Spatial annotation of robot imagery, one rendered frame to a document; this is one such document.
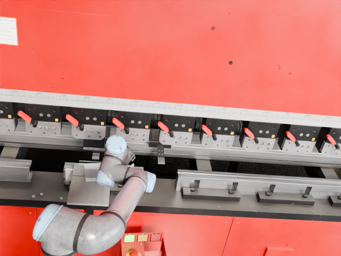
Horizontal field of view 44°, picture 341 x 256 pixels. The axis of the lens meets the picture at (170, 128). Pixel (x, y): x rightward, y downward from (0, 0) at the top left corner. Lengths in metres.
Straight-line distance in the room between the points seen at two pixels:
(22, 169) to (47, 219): 0.89
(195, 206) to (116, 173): 0.65
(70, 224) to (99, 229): 0.08
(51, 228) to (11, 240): 1.07
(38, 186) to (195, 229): 0.82
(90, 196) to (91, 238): 0.70
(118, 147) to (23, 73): 0.52
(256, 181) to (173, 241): 0.54
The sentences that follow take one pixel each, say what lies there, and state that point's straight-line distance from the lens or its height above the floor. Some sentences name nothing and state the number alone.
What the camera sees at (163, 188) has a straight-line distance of 2.19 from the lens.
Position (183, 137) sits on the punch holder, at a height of 1.22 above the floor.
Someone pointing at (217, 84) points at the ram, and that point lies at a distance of 1.84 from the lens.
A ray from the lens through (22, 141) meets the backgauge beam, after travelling 2.38.
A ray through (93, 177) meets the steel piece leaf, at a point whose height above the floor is 1.00.
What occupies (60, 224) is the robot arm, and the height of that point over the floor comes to 1.41.
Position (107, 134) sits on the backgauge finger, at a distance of 2.27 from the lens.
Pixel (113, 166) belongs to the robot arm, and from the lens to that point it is 1.61.
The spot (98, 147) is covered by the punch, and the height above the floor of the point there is 1.11.
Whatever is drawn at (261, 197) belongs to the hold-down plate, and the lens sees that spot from 2.25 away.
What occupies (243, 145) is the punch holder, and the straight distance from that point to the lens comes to 2.04.
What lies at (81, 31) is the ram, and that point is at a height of 1.69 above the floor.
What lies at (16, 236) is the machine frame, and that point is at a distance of 2.32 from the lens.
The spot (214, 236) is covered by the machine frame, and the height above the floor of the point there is 0.68.
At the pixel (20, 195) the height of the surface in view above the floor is 0.87.
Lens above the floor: 2.34
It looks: 34 degrees down
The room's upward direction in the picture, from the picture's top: 9 degrees clockwise
